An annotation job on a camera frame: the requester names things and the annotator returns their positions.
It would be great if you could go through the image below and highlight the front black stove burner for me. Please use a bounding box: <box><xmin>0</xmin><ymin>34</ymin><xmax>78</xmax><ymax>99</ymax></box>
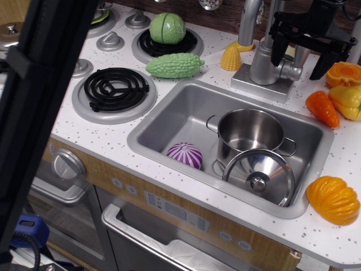
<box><xmin>72</xmin><ymin>68</ymin><xmax>157</xmax><ymax>125</ymax></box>

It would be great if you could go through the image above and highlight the blue clamp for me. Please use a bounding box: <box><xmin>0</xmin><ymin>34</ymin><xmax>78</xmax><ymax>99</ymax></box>
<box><xmin>14</xmin><ymin>213</ymin><xmax>50</xmax><ymax>248</ymax></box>

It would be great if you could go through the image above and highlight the black camera frame post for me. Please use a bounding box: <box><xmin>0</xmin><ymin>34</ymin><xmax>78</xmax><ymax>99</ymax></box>
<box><xmin>1</xmin><ymin>1</ymin><xmax>98</xmax><ymax>253</ymax></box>

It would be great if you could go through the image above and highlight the silver faucet lever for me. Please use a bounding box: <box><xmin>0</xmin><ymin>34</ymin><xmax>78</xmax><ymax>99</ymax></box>
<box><xmin>274</xmin><ymin>59</ymin><xmax>303</xmax><ymax>81</ymax></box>

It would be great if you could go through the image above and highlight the orange toy carrot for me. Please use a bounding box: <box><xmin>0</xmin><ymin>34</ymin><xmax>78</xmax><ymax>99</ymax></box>
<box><xmin>305</xmin><ymin>90</ymin><xmax>340</xmax><ymax>128</ymax></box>

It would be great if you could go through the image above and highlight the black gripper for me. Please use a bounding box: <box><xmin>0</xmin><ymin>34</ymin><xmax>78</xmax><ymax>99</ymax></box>
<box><xmin>269</xmin><ymin>1</ymin><xmax>358</xmax><ymax>80</ymax></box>

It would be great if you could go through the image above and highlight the silver stove knob rear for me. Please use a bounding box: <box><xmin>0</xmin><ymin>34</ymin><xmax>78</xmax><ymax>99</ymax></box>
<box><xmin>125</xmin><ymin>10</ymin><xmax>151</xmax><ymax>29</ymax></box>

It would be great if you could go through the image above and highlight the silver oven dial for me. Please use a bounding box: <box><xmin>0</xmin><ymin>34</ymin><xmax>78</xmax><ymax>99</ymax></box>
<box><xmin>51</xmin><ymin>148</ymin><xmax>86</xmax><ymax>180</ymax></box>

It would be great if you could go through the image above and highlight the yellow toy bell pepper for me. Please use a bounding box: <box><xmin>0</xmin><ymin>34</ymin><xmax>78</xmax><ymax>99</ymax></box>
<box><xmin>328</xmin><ymin>85</ymin><xmax>360</xmax><ymax>121</ymax></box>

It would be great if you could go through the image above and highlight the silver stove knob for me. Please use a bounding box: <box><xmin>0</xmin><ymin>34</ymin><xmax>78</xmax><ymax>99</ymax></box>
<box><xmin>125</xmin><ymin>10</ymin><xmax>151</xmax><ymax>29</ymax></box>
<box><xmin>96</xmin><ymin>32</ymin><xmax>125</xmax><ymax>52</ymax></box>
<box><xmin>72</xmin><ymin>59</ymin><xmax>93</xmax><ymax>78</ymax></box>

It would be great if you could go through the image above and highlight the yellow toy item behind faucet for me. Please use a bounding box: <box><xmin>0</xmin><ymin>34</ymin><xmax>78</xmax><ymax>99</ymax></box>
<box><xmin>227</xmin><ymin>41</ymin><xmax>254</xmax><ymax>53</ymax></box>

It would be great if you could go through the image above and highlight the steel pot lid left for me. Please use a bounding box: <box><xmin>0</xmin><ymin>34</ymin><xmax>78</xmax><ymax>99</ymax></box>
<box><xmin>0</xmin><ymin>22</ymin><xmax>24</xmax><ymax>51</ymax></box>

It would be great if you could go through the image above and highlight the yellow toy corn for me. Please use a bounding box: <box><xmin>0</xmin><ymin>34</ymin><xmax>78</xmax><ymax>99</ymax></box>
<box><xmin>221</xmin><ymin>46</ymin><xmax>241</xmax><ymax>71</ymax></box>

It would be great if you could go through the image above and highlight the orange toy pumpkin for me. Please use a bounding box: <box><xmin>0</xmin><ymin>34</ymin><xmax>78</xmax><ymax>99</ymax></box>
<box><xmin>306</xmin><ymin>176</ymin><xmax>360</xmax><ymax>225</ymax></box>

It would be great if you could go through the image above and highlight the silver dishwasher door handle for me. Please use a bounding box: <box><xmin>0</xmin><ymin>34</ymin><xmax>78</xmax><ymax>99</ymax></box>
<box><xmin>102</xmin><ymin>204</ymin><xmax>233</xmax><ymax>270</ymax></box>

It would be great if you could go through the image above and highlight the purple toy onion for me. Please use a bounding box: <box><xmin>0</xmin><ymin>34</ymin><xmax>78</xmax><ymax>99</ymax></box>
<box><xmin>166</xmin><ymin>142</ymin><xmax>203</xmax><ymax>169</ymax></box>

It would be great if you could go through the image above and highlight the grey toy sink basin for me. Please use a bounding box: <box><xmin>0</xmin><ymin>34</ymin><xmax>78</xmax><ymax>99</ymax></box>
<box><xmin>127</xmin><ymin>80</ymin><xmax>334</xmax><ymax>218</ymax></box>

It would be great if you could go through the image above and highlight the black coiled cable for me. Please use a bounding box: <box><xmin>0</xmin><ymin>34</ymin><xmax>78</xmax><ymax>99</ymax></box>
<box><xmin>11</xmin><ymin>231</ymin><xmax>43</xmax><ymax>271</ymax></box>

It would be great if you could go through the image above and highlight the rear black stove burner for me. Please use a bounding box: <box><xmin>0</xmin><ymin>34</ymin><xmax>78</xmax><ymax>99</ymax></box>
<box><xmin>131</xmin><ymin>28</ymin><xmax>204</xmax><ymax>64</ymax></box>

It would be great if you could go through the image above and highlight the silver oven door handle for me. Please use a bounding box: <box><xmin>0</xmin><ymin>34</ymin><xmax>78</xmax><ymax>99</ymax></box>
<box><xmin>31</xmin><ymin>177</ymin><xmax>86</xmax><ymax>207</ymax></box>

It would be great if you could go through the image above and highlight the silver toy faucet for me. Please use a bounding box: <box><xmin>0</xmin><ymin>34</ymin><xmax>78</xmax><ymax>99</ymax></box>
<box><xmin>231</xmin><ymin>1</ymin><xmax>310</xmax><ymax>103</ymax></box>

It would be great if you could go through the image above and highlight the stainless steel pot lid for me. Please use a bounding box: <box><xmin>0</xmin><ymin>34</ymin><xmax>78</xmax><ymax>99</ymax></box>
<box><xmin>222</xmin><ymin>149</ymin><xmax>295</xmax><ymax>207</ymax></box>

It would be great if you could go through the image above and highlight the orange toy orange half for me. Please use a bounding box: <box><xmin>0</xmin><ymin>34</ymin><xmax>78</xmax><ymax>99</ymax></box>
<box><xmin>325</xmin><ymin>62</ymin><xmax>360</xmax><ymax>87</ymax></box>

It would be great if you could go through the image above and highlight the silver stove knob middle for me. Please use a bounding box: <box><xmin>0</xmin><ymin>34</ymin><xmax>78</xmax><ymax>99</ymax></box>
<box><xmin>96</xmin><ymin>32</ymin><xmax>125</xmax><ymax>52</ymax></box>

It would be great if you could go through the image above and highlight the green toy cabbage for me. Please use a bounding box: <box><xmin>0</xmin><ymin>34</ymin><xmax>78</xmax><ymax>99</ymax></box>
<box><xmin>149</xmin><ymin>12</ymin><xmax>186</xmax><ymax>45</ymax></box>

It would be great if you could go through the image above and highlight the silver stove knob front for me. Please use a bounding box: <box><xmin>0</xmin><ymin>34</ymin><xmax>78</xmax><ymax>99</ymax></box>
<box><xmin>72</xmin><ymin>59</ymin><xmax>93</xmax><ymax>78</ymax></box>

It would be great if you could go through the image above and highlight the black stove burner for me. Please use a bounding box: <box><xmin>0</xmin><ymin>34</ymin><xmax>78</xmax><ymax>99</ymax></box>
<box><xmin>72</xmin><ymin>68</ymin><xmax>157</xmax><ymax>125</ymax></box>
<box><xmin>131</xmin><ymin>28</ymin><xmax>204</xmax><ymax>64</ymax></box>

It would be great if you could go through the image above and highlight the green toy bitter melon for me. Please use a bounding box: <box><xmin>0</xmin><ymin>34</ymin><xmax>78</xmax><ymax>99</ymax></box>
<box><xmin>146</xmin><ymin>53</ymin><xmax>205</xmax><ymax>78</ymax></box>

